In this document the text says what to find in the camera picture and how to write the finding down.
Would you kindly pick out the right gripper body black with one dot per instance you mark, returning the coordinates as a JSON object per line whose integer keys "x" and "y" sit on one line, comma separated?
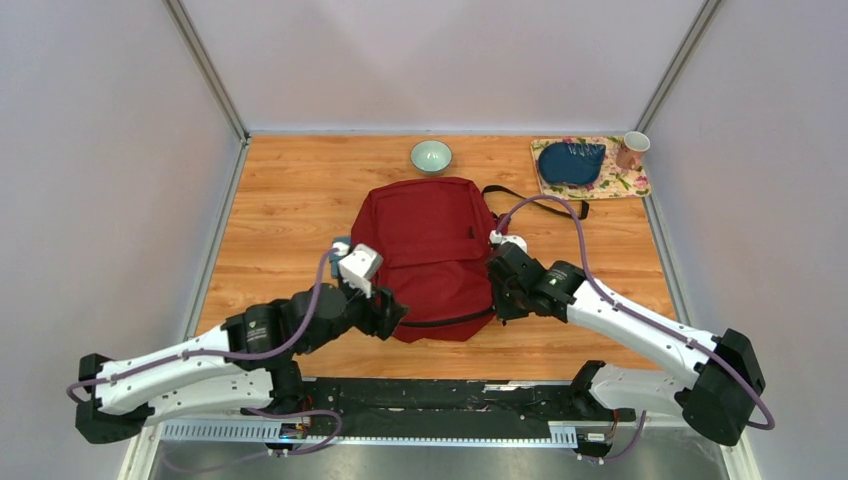
{"x": 508, "y": 301}

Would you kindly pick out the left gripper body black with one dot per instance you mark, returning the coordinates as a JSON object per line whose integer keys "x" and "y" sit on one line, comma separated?
{"x": 364, "y": 315}

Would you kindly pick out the dark red student backpack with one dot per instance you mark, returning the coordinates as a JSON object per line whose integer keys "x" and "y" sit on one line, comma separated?
{"x": 433, "y": 235}

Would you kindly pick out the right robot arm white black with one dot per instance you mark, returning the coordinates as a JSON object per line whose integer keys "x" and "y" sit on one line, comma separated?
{"x": 712, "y": 382}

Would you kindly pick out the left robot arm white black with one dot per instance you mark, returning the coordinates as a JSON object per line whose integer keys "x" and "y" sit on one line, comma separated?
{"x": 247, "y": 363}

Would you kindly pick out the small blue wallet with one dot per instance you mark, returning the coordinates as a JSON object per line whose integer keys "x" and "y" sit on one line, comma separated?
{"x": 341, "y": 247}

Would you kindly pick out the dark blue leaf plate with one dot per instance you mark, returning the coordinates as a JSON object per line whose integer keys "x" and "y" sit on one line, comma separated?
{"x": 573, "y": 164}

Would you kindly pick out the floral rectangular tray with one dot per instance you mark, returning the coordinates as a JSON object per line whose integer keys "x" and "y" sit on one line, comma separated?
{"x": 613, "y": 182}

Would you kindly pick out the pale green ceramic bowl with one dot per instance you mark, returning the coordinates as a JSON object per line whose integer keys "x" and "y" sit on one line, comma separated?
{"x": 431, "y": 157}

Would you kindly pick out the pink floral mug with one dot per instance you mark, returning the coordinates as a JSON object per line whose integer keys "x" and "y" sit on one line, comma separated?
{"x": 633, "y": 146}

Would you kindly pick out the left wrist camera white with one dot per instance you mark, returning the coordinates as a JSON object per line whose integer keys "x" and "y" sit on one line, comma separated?
{"x": 359, "y": 267}

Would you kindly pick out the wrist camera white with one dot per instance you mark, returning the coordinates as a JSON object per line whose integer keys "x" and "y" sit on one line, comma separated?
{"x": 359, "y": 267}
{"x": 498, "y": 239}

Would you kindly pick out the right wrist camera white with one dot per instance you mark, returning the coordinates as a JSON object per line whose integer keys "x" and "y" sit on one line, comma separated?
{"x": 498, "y": 239}

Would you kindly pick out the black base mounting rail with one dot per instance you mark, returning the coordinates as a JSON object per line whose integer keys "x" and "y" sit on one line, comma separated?
{"x": 450, "y": 409}

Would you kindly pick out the aluminium frame rail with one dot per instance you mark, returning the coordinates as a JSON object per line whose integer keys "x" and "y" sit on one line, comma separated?
{"x": 231, "y": 446}

